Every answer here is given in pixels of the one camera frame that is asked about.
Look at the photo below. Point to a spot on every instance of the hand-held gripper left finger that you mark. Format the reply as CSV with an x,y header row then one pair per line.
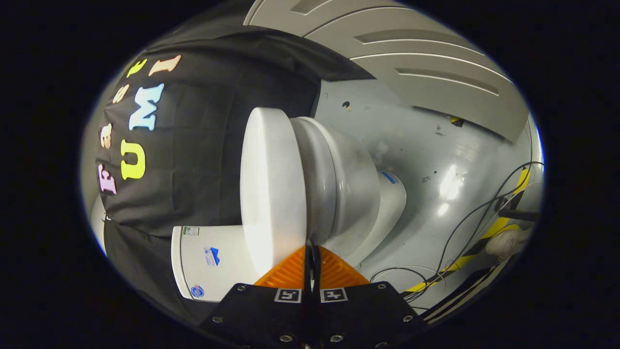
x,y
261,315

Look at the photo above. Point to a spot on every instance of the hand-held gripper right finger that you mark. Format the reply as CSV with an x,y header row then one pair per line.
x,y
363,315

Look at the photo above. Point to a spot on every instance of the white toilet lid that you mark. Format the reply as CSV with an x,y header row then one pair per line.
x,y
271,194

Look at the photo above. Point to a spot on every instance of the yellow black hazard tape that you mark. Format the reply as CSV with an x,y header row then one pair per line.
x,y
494,230

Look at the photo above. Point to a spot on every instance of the person's white shoe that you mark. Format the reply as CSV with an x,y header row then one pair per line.
x,y
506,242

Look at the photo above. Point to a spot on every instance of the black backdrop cloth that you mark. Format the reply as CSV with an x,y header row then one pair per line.
x,y
203,160

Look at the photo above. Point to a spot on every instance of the grey drawer cabinet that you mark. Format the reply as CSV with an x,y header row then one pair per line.
x,y
426,72

